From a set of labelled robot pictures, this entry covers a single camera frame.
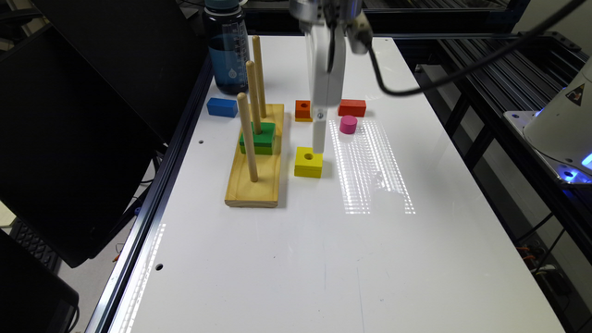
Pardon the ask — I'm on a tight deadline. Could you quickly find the yellow square block with hole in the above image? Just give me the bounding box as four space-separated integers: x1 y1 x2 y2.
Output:
294 147 323 179

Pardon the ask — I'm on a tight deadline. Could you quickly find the black device lower left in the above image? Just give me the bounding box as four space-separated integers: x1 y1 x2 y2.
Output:
1 232 79 333

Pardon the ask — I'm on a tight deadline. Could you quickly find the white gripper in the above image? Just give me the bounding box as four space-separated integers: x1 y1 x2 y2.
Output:
305 24 346 154

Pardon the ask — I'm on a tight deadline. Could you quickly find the pink cylinder block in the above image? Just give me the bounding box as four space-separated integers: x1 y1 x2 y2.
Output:
339 115 358 134

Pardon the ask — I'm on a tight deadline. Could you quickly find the wooden peg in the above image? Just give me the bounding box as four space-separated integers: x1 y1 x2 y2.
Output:
246 60 262 135
237 92 258 182
252 35 267 118

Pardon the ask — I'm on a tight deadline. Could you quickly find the wooden peg base board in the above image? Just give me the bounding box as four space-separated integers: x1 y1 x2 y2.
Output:
225 104 284 208

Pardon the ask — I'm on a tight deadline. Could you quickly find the black keyboard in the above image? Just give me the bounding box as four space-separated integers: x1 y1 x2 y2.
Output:
9 218 60 273

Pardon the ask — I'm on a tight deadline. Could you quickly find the dark blue water bottle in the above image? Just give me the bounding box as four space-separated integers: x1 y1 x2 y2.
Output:
203 0 250 94

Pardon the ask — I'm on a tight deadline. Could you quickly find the back wooden peg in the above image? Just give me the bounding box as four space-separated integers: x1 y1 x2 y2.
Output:
252 35 267 118

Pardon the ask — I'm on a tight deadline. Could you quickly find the red rectangular block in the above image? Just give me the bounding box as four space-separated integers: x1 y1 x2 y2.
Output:
338 99 366 117

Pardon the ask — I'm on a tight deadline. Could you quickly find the large black monitor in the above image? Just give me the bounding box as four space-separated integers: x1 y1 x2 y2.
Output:
1 0 205 267

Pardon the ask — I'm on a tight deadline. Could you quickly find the blue rectangular block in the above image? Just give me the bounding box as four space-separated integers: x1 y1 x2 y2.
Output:
206 98 239 117

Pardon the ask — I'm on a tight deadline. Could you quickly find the green block on peg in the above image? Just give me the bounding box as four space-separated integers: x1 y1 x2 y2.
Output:
253 122 276 155

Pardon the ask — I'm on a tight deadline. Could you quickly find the orange square block with hole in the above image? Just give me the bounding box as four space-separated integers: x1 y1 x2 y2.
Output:
295 100 313 122

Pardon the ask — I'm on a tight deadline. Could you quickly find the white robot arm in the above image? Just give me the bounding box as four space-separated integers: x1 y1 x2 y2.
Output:
290 0 363 154

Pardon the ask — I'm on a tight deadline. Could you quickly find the black aluminium frame rack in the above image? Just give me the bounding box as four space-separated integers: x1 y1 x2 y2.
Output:
394 32 591 258

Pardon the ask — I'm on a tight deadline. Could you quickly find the middle wooden peg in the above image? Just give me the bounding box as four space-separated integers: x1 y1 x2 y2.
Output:
246 60 262 135

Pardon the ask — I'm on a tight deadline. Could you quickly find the front wooden peg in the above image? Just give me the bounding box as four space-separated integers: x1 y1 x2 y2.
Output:
237 92 258 182

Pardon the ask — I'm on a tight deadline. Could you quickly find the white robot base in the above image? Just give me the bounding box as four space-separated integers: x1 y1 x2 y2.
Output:
504 62 591 187

